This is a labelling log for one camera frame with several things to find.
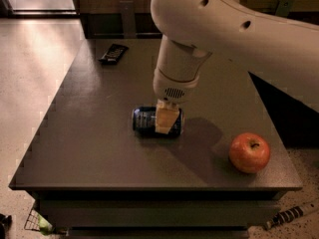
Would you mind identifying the red apple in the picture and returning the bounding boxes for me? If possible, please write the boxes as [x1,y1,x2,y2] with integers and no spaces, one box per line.
[228,132,270,174]

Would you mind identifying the dark grey table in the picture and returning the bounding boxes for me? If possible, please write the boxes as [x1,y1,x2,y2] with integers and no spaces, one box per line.
[10,39,302,239]

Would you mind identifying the wire basket with green item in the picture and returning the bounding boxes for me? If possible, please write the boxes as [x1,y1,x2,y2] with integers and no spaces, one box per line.
[24,208,54,236]

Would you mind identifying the horizontal metal rail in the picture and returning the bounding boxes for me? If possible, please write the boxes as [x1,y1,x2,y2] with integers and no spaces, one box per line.
[92,33,162,39]

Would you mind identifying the metal bracket post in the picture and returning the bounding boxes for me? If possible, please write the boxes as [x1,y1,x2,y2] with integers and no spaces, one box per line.
[120,0,137,39]
[275,0,294,18]

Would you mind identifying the blue pepsi can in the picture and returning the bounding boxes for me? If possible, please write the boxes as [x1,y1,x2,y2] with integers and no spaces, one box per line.
[132,107,184,137]

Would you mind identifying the left metal bracket post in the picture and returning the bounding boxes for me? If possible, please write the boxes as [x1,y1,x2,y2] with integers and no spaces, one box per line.
[120,0,137,39]

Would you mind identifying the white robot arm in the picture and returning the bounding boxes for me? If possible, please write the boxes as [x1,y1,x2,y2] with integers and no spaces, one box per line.
[151,0,319,133]

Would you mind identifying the black candy bar wrapper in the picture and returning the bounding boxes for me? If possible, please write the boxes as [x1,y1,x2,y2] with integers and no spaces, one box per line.
[99,44,129,65]

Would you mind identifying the striped black white bat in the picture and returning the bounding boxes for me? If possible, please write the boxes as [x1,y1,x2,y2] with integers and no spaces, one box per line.
[264,199,319,230]

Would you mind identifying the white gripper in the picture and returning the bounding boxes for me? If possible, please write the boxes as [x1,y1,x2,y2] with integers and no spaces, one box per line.
[153,69,199,134]

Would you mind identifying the right metal bracket post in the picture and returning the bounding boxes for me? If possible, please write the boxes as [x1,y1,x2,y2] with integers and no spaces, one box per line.
[275,0,294,18]

